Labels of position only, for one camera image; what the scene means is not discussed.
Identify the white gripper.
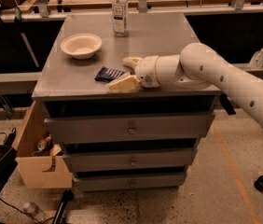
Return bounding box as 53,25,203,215
108,56,159,92

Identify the dark blue rxbar wrapper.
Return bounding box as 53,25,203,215
94,66,125,82

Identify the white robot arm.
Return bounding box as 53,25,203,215
108,43,263,127

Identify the clear plastic water bottle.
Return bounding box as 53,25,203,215
112,0,129,36

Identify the small clear sanitizer bottle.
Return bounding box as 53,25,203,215
249,47,263,69

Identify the plastic bottle on floor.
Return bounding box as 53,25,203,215
23,202,46,222

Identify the white paper bowl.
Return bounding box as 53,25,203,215
61,34,103,60

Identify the grey three-drawer cabinet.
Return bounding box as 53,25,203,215
33,13,220,191

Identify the cardboard box with items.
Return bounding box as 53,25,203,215
12,102,72,189

